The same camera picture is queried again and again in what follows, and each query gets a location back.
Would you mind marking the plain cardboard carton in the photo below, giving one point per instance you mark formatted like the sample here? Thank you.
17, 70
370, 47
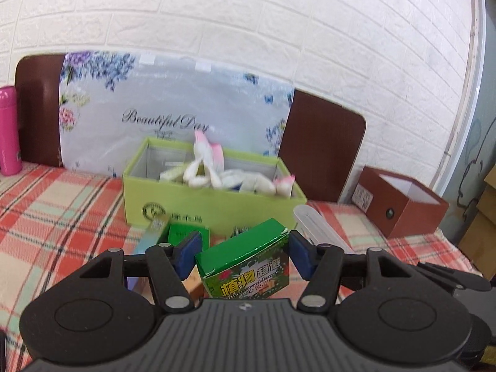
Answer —
482, 232

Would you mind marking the brown wooden headboard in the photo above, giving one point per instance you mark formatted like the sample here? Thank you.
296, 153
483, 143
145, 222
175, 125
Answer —
321, 143

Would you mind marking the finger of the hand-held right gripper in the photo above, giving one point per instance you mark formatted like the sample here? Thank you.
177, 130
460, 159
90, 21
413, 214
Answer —
471, 283
445, 269

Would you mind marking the green packet box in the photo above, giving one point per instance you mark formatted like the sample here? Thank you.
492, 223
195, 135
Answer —
240, 267
179, 234

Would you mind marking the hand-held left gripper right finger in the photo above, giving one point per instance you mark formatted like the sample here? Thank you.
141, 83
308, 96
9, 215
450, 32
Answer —
300, 254

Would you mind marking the brown cardboard box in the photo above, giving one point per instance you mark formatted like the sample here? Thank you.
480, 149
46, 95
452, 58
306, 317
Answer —
387, 209

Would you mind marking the clear plastic cup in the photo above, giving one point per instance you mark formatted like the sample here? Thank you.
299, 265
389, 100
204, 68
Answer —
321, 228

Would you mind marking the pink thermos bottle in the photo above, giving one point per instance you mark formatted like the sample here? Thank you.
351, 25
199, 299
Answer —
9, 135

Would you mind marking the light green cardboard box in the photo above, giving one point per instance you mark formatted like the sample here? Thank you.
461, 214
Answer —
213, 205

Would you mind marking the floral printed plastic bag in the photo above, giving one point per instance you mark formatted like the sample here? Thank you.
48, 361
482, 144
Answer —
174, 97

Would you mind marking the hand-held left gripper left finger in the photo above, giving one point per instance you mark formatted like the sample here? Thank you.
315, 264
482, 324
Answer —
190, 254

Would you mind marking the red plaid blanket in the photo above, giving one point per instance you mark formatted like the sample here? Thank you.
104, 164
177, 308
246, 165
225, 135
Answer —
58, 221

